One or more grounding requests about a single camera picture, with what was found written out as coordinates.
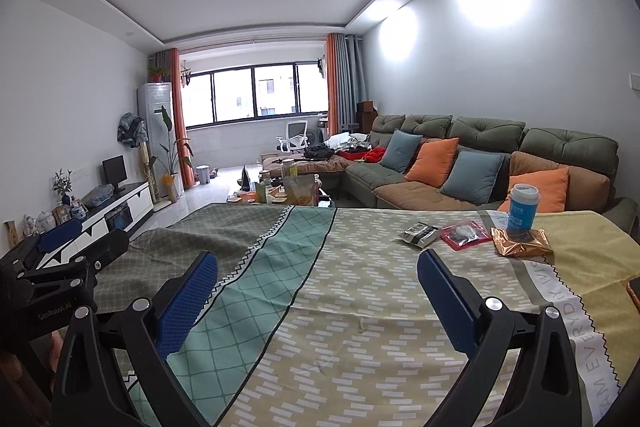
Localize blue paper cup white lid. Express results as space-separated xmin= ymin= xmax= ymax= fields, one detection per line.
xmin=506 ymin=183 xmax=541 ymax=235

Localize tall leafy potted plant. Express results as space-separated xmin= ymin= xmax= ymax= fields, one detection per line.
xmin=150 ymin=107 xmax=195 ymax=202

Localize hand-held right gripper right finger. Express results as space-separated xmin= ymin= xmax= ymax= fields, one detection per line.
xmin=416 ymin=248 xmax=588 ymax=427

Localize silver black snack packet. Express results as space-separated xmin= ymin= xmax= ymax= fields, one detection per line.
xmin=398 ymin=223 xmax=440 ymax=249

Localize vase with flowers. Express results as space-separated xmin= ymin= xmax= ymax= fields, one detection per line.
xmin=52 ymin=169 xmax=76 ymax=208

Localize blue-grey throw pillow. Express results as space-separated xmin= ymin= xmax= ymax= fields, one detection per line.
xmin=380 ymin=129 xmax=423 ymax=174
xmin=441 ymin=150 xmax=506 ymax=206

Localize red plastic packet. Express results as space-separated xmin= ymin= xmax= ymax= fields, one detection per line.
xmin=437 ymin=220 xmax=493 ymax=252

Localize flat copper foil packet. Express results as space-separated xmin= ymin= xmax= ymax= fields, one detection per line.
xmin=491 ymin=227 xmax=556 ymax=258

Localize black monitor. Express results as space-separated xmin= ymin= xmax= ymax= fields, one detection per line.
xmin=102 ymin=155 xmax=128 ymax=195

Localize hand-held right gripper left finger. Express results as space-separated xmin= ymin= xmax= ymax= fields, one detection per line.
xmin=50 ymin=250 xmax=219 ymax=427

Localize dark wooden cabinet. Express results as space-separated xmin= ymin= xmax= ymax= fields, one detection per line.
xmin=356 ymin=101 xmax=378 ymax=134

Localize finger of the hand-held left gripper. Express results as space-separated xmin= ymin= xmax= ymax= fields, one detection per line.
xmin=0 ymin=218 xmax=85 ymax=276
xmin=20 ymin=228 xmax=131 ymax=294

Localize blue-grey bag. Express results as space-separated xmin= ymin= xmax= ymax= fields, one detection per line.
xmin=80 ymin=184 xmax=116 ymax=208

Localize grey curtain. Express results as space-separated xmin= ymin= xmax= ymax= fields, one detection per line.
xmin=335 ymin=34 xmax=368 ymax=132

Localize hanging blue-grey clothes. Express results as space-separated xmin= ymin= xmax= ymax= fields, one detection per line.
xmin=117 ymin=112 xmax=149 ymax=148

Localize patterned green beige blanket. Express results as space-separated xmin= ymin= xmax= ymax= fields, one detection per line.
xmin=92 ymin=202 xmax=636 ymax=427

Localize green sofa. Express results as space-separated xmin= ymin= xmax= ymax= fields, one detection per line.
xmin=342 ymin=113 xmax=640 ymax=233

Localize wide black-framed window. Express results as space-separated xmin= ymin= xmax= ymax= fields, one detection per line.
xmin=182 ymin=63 xmax=328 ymax=128

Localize white office chair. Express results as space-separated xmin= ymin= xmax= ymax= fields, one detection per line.
xmin=276 ymin=120 xmax=310 ymax=154

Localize white TV cabinet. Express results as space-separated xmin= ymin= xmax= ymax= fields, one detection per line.
xmin=30 ymin=181 xmax=155 ymax=268

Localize orange throw pillow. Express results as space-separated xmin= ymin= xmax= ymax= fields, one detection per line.
xmin=404 ymin=137 xmax=460 ymax=188
xmin=497 ymin=167 xmax=571 ymax=214

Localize orange curtain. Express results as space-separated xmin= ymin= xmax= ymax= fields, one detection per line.
xmin=170 ymin=48 xmax=197 ymax=190
xmin=324 ymin=33 xmax=343 ymax=132

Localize white standing air conditioner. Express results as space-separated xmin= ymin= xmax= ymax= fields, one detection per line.
xmin=137 ymin=82 xmax=176 ymax=202

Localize cluttered coffee table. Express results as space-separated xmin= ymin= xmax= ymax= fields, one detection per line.
xmin=227 ymin=154 xmax=351 ymax=208

